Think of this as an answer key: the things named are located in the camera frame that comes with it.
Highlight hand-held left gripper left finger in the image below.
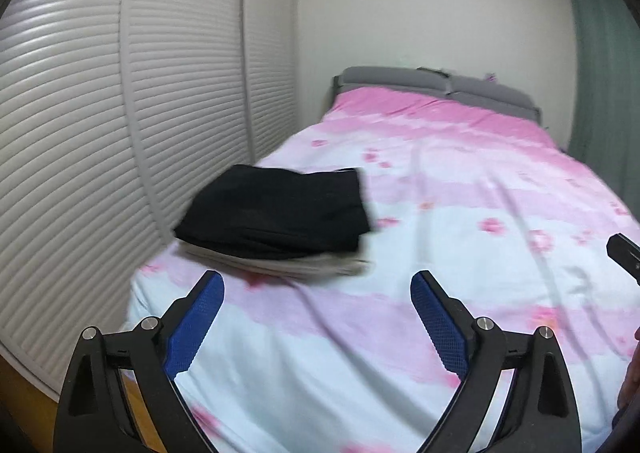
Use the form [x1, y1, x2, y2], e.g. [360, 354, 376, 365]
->
[52, 269, 226, 453]

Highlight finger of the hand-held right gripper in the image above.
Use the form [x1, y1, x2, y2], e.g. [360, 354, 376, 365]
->
[606, 233, 640, 286]

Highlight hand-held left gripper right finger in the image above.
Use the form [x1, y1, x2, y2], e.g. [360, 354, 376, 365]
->
[410, 269, 583, 453]

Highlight black pants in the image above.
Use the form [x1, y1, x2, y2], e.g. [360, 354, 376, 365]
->
[173, 164, 376, 261]

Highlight beige folded pants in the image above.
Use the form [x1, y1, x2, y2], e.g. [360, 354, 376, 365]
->
[177, 238, 373, 280]

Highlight person's right hand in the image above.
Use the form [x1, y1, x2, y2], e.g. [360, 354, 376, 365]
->
[616, 325, 640, 431]

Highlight bed with pink floral duvet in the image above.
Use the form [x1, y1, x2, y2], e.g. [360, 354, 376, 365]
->
[125, 87, 640, 453]

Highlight green curtain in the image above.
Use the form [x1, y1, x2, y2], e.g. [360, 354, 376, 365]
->
[565, 0, 640, 219]

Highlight white louvered wardrobe door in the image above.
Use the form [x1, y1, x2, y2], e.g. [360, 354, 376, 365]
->
[120, 0, 253, 229]
[242, 0, 299, 159]
[0, 0, 171, 404]

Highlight grey padded headboard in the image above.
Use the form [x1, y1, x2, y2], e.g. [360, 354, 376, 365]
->
[332, 66, 543, 126]

